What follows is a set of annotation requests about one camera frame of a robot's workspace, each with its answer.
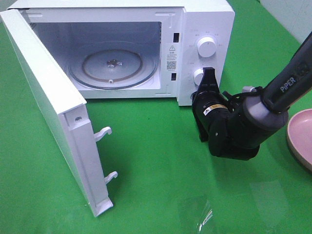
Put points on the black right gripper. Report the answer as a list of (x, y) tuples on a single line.
[(209, 107)]

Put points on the white microwave door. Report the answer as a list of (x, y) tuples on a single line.
[(64, 110)]

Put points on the white microwave knob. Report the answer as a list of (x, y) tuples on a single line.
[(206, 46), (198, 75)]

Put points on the pink round plate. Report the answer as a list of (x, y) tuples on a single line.
[(299, 137)]

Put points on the white microwave oven body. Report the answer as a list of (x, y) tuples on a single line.
[(64, 26)]

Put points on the upper white microwave knob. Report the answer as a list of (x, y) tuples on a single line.
[(206, 46)]

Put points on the lower white microwave knob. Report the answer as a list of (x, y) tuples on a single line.
[(198, 75)]

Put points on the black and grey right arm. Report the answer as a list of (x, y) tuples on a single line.
[(235, 125)]

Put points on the glass microwave turntable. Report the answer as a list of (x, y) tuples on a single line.
[(114, 65)]

